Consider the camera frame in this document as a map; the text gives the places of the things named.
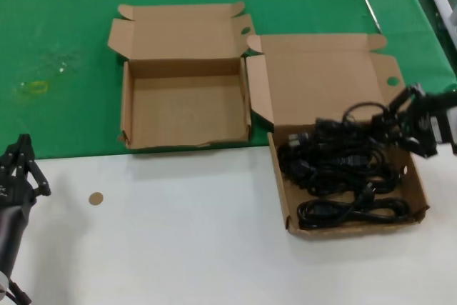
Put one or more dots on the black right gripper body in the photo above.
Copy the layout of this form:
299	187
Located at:
425	119

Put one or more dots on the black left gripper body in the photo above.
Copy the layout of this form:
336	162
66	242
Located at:
14	190

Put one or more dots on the grey white flat bar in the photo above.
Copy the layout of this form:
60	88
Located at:
442	5

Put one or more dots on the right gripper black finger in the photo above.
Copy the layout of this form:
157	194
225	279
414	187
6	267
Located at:
408	96
421	148

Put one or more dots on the open brown cardboard box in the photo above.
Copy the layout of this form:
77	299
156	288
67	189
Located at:
321	83
185	105

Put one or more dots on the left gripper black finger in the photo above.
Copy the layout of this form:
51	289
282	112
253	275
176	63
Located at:
16	151
34	173

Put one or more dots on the round brown cardboard disc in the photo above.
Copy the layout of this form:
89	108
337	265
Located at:
96	199

